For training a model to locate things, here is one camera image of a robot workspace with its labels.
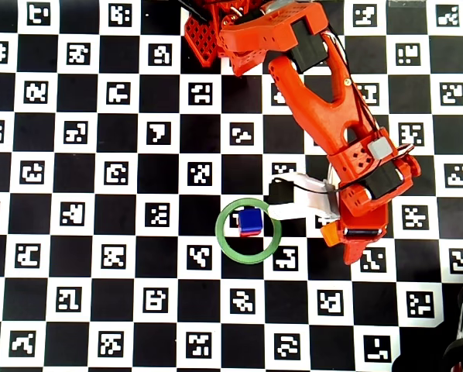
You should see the black white marker checkerboard mat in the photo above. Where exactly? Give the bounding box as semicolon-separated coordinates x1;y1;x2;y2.
0;0;463;370

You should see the orange cube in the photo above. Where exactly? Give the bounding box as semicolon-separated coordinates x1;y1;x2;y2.
319;220;348;248

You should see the black flexible camera stand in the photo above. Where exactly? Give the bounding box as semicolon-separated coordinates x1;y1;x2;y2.
440;281;463;372

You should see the small grey square pad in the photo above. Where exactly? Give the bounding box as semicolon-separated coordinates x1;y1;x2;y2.
367;137;396;160

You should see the clear tape strip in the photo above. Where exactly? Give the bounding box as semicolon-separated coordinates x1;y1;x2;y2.
387;0;427;9

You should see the thin black camera cable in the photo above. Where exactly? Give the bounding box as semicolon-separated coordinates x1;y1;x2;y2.
276;177;338;194

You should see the blue cube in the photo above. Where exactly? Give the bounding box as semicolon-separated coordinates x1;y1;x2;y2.
238;207;264;233

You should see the red robot base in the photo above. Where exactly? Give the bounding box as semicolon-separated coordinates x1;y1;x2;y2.
183;15;266;78

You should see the green flat ring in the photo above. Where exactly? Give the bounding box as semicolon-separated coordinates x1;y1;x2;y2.
214;197;283;266

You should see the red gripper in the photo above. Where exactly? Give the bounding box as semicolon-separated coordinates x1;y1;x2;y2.
336;153;423;267

